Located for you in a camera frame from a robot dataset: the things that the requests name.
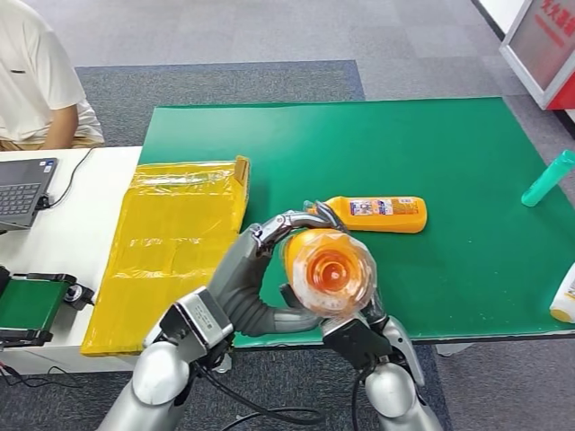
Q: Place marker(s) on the orange detergent bottle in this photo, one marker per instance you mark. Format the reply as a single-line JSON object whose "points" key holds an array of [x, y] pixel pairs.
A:
{"points": [[381, 215], [330, 273]]}

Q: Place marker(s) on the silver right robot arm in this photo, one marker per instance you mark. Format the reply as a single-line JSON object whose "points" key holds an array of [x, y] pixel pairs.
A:
{"points": [[395, 392]]}

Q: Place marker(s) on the red and white display stand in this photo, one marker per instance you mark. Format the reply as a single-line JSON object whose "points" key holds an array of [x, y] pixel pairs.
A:
{"points": [[545, 47]]}

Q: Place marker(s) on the green table mat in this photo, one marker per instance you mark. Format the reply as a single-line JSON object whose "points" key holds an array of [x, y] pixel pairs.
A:
{"points": [[381, 149]]}

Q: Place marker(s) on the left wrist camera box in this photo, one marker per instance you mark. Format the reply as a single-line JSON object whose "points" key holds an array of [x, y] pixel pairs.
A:
{"points": [[199, 315]]}

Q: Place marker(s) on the white table foot bracket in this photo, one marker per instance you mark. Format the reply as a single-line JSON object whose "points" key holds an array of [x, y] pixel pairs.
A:
{"points": [[224, 364]]}

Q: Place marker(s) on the teal plastic bottle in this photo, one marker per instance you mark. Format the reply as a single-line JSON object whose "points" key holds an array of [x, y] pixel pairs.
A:
{"points": [[545, 183]]}

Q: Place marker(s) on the small green belt conveyor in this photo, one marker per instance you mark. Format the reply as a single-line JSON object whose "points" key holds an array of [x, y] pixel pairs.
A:
{"points": [[31, 303]]}

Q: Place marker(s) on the white and yellow bottle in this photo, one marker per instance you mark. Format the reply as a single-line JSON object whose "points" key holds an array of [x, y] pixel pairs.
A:
{"points": [[566, 300]]}

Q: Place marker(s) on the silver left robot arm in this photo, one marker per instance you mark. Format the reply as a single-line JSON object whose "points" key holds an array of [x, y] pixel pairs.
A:
{"points": [[157, 380]]}

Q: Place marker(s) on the yellow plastic sheet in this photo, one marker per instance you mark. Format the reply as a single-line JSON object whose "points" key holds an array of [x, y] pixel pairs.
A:
{"points": [[166, 238]]}

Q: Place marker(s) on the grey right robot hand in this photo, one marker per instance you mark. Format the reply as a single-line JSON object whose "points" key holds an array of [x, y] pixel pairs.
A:
{"points": [[373, 310]]}

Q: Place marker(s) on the person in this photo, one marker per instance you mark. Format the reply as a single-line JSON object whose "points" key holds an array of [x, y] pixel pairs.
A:
{"points": [[31, 77]]}

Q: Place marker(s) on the grey laptop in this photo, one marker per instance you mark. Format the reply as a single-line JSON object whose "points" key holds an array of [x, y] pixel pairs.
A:
{"points": [[20, 193]]}

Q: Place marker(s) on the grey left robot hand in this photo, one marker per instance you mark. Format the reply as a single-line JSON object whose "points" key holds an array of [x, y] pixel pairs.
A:
{"points": [[238, 285]]}

